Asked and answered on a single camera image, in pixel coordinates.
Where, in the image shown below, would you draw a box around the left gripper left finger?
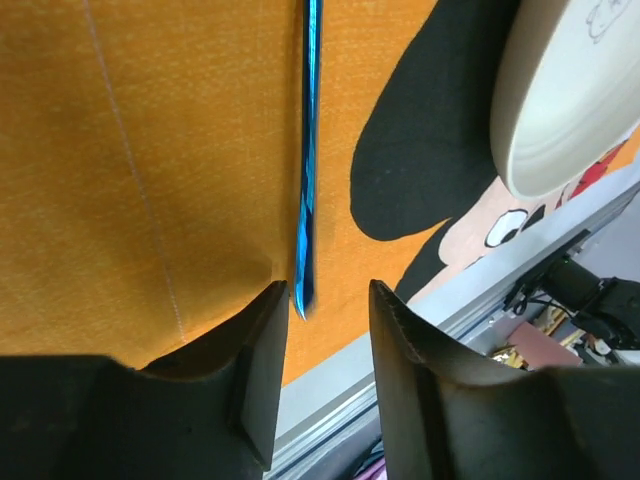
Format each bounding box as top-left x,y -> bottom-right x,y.
1,281 -> 289,479

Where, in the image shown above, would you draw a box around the blue metallic fork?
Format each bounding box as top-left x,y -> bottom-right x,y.
292,0 -> 324,321

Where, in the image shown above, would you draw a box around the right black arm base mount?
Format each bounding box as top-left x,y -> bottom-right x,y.
504,230 -> 639,350

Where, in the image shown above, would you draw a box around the orange Mickey Mouse placemat cloth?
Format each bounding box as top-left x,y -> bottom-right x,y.
1,1 -> 639,381

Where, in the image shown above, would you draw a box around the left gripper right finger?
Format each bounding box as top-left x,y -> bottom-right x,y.
368,279 -> 640,480

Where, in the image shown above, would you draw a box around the aluminium extrusion rail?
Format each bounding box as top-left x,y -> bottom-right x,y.
269,184 -> 640,480

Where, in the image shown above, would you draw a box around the cream ceramic plate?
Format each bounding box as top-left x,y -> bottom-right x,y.
490,1 -> 639,200

